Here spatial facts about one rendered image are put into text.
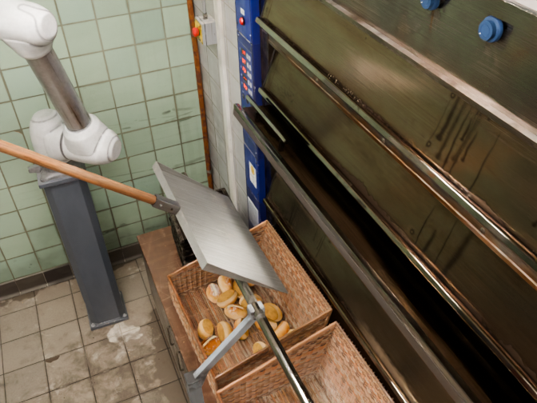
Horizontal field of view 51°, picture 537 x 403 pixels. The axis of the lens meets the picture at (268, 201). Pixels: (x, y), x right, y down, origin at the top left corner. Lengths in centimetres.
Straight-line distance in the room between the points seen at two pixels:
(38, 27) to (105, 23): 84
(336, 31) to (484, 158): 61
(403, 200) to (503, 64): 49
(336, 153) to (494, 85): 66
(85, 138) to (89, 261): 79
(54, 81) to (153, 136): 104
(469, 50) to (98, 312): 246
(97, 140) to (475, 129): 157
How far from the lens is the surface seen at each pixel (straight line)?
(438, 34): 123
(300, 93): 186
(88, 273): 295
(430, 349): 128
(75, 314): 335
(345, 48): 154
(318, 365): 219
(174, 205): 177
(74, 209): 269
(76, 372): 311
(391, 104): 137
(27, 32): 200
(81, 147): 236
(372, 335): 186
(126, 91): 294
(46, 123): 247
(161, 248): 273
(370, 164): 155
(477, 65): 115
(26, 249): 339
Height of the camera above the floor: 244
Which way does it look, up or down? 40 degrees down
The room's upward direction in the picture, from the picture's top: 2 degrees counter-clockwise
